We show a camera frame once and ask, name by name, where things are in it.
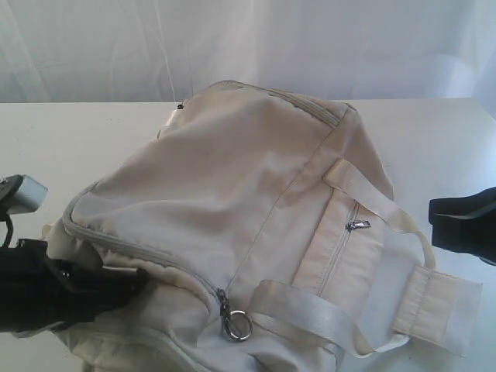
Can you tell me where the side pocket zipper pull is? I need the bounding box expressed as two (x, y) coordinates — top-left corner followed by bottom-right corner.
(346, 220), (371, 232)

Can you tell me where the beige fabric duffel bag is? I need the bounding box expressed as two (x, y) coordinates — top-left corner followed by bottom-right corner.
(43, 81), (481, 371)

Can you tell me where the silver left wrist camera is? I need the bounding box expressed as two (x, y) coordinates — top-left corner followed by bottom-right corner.
(1, 174), (48, 215)

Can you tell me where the metal zipper pull with ring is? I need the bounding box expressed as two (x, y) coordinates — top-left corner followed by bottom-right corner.
(216, 288), (253, 343)

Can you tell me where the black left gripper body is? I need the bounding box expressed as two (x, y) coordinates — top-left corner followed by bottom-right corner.
(1, 239), (148, 334)

